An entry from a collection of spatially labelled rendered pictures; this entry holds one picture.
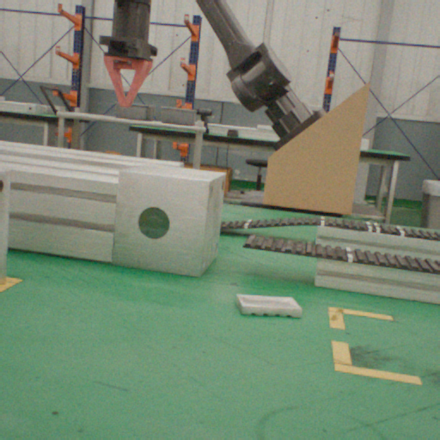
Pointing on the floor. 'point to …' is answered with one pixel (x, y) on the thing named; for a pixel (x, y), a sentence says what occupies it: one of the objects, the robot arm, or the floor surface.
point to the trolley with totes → (131, 116)
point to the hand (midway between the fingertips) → (125, 101)
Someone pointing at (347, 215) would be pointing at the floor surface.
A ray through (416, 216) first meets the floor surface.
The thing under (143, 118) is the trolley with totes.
